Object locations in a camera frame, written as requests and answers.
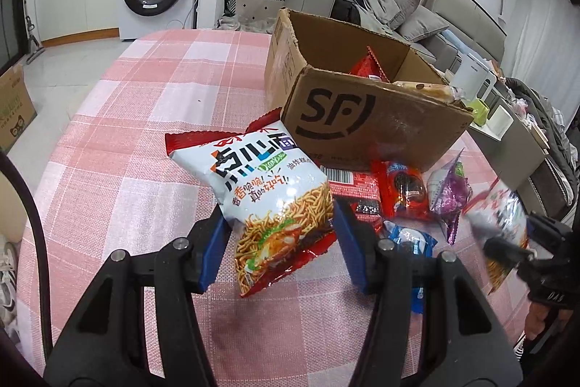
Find dark red snack packet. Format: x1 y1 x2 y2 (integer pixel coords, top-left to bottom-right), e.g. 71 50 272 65
321 167 385 234

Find white kettle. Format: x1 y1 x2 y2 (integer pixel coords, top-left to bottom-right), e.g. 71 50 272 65
453 54 498 102

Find red cookie packet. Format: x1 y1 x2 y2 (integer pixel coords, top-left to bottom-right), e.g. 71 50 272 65
370 160 431 220

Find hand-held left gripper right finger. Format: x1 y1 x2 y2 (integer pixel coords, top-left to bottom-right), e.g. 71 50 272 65
333 199 524 387

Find plain red snack packet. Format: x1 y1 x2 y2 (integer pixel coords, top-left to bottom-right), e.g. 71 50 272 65
349 46 391 82

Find green cup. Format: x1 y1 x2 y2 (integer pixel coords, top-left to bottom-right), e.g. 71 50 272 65
467 97 489 125

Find light grey pillow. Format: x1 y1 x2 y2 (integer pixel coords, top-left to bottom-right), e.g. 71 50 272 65
399 11 449 43

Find heap of grey clothes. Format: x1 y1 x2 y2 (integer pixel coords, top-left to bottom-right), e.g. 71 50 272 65
498 76 580 188

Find white cup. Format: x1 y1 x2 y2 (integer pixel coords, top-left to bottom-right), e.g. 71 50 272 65
487 103 515 138

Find printed cardboard floor box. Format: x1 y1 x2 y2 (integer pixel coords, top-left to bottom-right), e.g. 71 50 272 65
0 65 38 152

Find white noodle snack packet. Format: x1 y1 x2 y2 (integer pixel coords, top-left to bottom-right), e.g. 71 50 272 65
462 178 531 295
165 119 338 297

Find floor mop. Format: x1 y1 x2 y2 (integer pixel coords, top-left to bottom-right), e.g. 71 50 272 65
25 15 44 63

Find white curtain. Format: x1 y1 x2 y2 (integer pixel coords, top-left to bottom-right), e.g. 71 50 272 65
501 0 580 75

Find pile of dark clothes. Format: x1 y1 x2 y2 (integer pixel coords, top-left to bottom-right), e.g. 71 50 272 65
333 0 390 34

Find white sneakers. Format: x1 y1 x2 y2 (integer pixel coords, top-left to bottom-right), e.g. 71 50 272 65
0 233 21 333

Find blue cookie packet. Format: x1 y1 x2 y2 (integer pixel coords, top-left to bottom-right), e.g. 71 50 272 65
383 220 439 313

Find dark glass door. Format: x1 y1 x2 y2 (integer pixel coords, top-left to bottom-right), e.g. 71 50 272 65
0 0 25 73

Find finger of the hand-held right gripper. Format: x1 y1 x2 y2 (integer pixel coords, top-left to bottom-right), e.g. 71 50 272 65
482 235 533 265

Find dark grey pillow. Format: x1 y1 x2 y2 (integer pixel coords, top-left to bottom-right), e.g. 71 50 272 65
378 0 424 25

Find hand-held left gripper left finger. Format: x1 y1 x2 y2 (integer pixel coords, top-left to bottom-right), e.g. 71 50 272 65
43 215 229 387

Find purple snack packet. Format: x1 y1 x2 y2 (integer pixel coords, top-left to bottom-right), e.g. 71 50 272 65
427 149 473 245

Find person's right hand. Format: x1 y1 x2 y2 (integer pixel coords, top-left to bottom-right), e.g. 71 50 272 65
526 301 551 340

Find beige bread packet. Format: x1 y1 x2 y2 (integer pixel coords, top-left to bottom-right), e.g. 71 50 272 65
393 81 467 106

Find brown cardboard box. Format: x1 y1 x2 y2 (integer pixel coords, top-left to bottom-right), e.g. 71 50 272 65
264 7 474 174

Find pink plaid tablecloth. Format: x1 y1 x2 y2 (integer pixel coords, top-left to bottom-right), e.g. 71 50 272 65
16 29 544 387

